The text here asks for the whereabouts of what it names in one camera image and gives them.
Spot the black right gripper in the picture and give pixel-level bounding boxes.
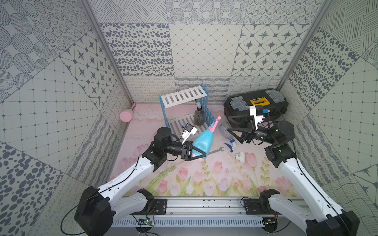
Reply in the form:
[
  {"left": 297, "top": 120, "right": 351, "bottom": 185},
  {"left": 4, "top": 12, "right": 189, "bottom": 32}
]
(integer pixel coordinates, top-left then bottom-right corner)
[{"left": 227, "top": 113, "right": 277, "bottom": 145}]

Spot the teal pink spray bottle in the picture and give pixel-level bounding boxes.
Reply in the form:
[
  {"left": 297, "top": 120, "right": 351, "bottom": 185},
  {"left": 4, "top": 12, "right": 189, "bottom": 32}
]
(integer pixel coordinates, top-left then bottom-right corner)
[{"left": 193, "top": 116, "right": 221, "bottom": 160}]

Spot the smoky grey spray bottle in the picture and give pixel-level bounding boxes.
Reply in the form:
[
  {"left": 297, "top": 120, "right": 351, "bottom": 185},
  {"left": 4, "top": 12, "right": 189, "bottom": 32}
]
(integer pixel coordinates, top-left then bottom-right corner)
[{"left": 194, "top": 99, "right": 205, "bottom": 126}]

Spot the blue and white slatted shelf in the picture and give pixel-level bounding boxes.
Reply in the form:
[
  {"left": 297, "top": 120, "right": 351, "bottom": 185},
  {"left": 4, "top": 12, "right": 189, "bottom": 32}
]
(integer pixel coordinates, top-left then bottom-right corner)
[{"left": 158, "top": 84, "right": 215, "bottom": 141}]

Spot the clear blue spray bottle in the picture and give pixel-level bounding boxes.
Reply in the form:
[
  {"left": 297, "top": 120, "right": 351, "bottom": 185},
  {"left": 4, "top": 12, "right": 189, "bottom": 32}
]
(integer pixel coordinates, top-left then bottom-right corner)
[{"left": 218, "top": 122, "right": 237, "bottom": 153}]

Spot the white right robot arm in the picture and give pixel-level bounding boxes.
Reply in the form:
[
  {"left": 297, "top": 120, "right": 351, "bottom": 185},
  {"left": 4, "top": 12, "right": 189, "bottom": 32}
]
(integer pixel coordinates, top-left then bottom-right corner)
[{"left": 228, "top": 116, "right": 360, "bottom": 236}]

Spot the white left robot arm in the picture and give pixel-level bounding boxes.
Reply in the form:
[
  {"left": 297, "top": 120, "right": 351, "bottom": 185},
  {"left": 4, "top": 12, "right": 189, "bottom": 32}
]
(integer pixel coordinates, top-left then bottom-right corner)
[{"left": 74, "top": 127, "right": 214, "bottom": 236}]

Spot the white pipe fitting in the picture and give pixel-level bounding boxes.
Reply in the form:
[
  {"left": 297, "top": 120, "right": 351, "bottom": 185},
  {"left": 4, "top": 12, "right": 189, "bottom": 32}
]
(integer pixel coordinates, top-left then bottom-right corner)
[{"left": 235, "top": 152, "right": 246, "bottom": 164}]

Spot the silver open-end wrench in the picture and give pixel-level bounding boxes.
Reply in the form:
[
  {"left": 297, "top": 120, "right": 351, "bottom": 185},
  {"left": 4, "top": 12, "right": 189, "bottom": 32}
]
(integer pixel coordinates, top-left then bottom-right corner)
[{"left": 208, "top": 147, "right": 224, "bottom": 155}]

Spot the black toolbox yellow label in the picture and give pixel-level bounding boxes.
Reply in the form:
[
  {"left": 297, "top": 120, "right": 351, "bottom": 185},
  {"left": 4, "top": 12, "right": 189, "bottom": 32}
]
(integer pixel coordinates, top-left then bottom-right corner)
[{"left": 223, "top": 89, "right": 288, "bottom": 128}]

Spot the small green circuit board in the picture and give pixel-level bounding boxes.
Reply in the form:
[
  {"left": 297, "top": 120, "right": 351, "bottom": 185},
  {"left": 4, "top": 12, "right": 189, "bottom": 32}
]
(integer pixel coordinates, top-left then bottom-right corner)
[{"left": 138, "top": 218, "right": 155, "bottom": 227}]

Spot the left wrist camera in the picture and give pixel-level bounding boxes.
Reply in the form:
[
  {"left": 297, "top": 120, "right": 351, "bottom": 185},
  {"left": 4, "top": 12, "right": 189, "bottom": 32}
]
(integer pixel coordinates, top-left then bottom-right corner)
[{"left": 181, "top": 124, "right": 198, "bottom": 143}]

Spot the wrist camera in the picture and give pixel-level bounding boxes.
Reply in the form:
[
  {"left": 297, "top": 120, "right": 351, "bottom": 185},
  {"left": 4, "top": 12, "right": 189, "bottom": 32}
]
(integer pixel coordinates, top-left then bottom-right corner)
[
  {"left": 181, "top": 124, "right": 198, "bottom": 143},
  {"left": 250, "top": 105, "right": 270, "bottom": 130}
]

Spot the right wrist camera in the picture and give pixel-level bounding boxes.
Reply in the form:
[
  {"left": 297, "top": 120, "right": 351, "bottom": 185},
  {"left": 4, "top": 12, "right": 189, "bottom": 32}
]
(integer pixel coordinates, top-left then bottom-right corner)
[{"left": 250, "top": 105, "right": 270, "bottom": 130}]

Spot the aluminium mounting rail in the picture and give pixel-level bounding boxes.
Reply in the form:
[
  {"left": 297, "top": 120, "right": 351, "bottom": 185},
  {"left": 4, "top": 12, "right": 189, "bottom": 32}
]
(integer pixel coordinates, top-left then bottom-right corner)
[{"left": 112, "top": 197, "right": 315, "bottom": 228}]

